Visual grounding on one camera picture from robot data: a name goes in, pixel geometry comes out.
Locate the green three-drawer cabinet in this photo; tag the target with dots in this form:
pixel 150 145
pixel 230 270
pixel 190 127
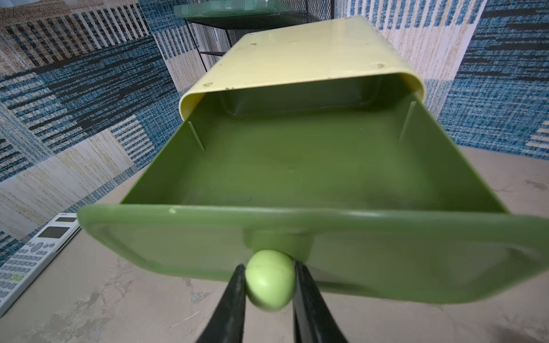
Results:
pixel 321 51

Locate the white calculator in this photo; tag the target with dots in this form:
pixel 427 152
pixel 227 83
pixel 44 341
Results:
pixel 21 270

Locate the green top drawer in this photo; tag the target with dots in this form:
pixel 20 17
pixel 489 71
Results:
pixel 353 178

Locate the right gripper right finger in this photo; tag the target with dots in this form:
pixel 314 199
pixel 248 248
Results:
pixel 313 321

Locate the green tray on shelf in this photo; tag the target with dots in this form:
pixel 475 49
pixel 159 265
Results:
pixel 235 8

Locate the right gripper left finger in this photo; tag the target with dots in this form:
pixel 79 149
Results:
pixel 227 321

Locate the black wire shelf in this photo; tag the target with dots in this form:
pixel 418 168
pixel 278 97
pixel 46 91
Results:
pixel 222 33

